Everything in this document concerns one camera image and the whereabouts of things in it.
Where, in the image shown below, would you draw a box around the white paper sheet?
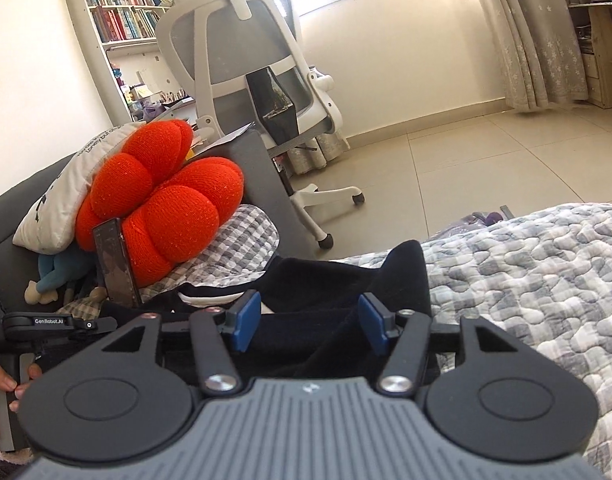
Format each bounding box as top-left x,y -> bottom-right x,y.
201,121 -> 254,151

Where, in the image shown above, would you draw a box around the grey checked pillow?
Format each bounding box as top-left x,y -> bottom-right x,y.
61,204 -> 282,321

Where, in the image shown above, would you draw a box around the row of colourful books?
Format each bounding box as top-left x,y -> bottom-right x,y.
78,0 -> 187,43

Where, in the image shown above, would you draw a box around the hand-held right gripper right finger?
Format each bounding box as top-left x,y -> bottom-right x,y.
358,292 -> 527,396

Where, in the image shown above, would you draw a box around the grey bedside cabinet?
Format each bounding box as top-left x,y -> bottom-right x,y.
201,129 -> 297,261

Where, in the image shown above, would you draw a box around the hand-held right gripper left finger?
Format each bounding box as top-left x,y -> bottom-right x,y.
102,290 -> 263,396

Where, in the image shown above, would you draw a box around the white bookshelf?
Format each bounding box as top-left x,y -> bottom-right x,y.
61,0 -> 197,126

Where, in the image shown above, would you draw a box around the white printed pillow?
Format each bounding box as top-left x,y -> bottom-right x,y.
13,124 -> 147,256

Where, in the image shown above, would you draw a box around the cream bear print sweatshirt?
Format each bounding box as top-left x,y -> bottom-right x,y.
101,240 -> 433,391

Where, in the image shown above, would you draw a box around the purple patterned cloth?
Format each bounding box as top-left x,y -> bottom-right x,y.
431,208 -> 517,236

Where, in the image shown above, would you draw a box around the white mesh office chair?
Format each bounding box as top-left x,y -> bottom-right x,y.
156,0 -> 365,250

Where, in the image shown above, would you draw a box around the orange pumpkin cushion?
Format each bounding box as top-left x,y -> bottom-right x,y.
76,120 -> 244,288

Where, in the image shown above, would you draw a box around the grey starred curtain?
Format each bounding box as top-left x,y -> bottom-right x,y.
473,0 -> 592,116
281,130 -> 352,176

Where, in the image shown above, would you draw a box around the black smartphone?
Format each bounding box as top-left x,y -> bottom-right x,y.
92,217 -> 143,308

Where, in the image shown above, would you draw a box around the person's left forearm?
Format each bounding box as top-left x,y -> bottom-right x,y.
0,435 -> 34,480

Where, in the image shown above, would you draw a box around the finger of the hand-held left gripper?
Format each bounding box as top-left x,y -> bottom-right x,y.
2,312 -> 117,344

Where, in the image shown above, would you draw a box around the grey white patterned quilt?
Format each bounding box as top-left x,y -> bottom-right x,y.
336,202 -> 612,480

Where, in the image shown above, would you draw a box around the blue plush toy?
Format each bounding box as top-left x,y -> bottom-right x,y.
25,250 -> 109,306

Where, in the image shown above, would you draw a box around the wooden shelf desk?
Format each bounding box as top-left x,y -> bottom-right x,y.
566,0 -> 612,111

